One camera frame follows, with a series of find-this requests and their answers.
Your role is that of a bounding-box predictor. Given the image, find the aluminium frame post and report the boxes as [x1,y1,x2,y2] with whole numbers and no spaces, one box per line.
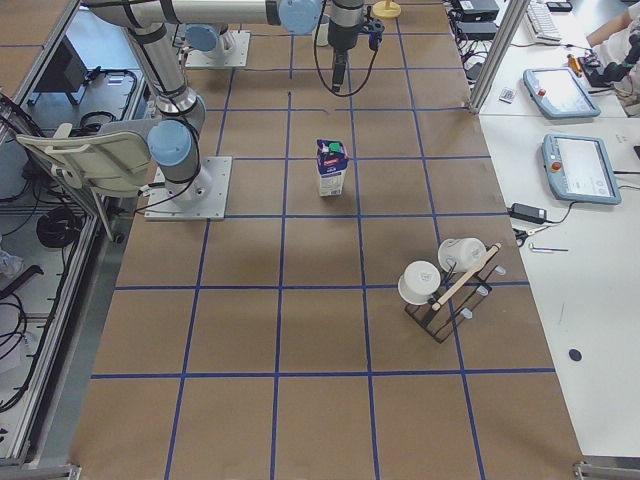
[468,0,529,114]

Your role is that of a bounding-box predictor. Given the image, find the near teach pendant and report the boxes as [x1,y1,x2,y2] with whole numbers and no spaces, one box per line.
[541,134,622,205]

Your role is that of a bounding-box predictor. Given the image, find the black wire mug rack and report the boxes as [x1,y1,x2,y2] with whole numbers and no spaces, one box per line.
[402,243,505,344]

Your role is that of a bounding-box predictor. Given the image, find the teach pendant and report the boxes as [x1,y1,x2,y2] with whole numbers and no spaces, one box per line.
[541,134,622,205]
[523,67,601,119]

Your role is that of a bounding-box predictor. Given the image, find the black power adapter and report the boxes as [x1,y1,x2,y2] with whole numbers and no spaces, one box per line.
[507,203,547,225]

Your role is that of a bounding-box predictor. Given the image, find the beige plastic chair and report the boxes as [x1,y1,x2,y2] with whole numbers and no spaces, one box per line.
[17,119,157,198]

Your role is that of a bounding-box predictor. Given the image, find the allen key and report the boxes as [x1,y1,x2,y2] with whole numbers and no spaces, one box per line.
[528,243,568,254]

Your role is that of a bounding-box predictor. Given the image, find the blue white milk carton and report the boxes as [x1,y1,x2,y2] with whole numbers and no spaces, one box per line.
[316,139,349,197]

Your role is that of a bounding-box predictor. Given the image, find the small remote control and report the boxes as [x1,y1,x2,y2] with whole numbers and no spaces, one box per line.
[499,88,516,104]

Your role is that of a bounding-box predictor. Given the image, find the far teach pendant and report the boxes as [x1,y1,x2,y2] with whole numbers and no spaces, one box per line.
[523,67,601,119]

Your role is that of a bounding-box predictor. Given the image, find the white keyboard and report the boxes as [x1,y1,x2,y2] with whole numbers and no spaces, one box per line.
[525,1,562,45]

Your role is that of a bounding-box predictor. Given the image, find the white mug on rack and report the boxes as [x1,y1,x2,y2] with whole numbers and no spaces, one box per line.
[438,238,486,273]
[398,260,441,306]

